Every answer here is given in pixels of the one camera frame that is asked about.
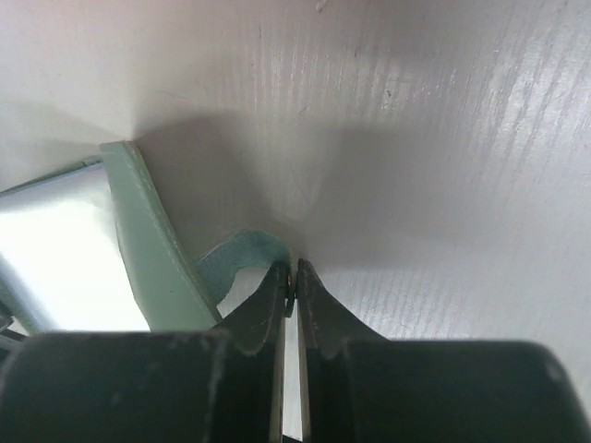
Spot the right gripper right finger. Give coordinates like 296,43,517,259
295,260,590,442

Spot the green leather card holder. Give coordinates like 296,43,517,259
1,142,293,333

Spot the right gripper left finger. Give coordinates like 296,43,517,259
1,262,290,442

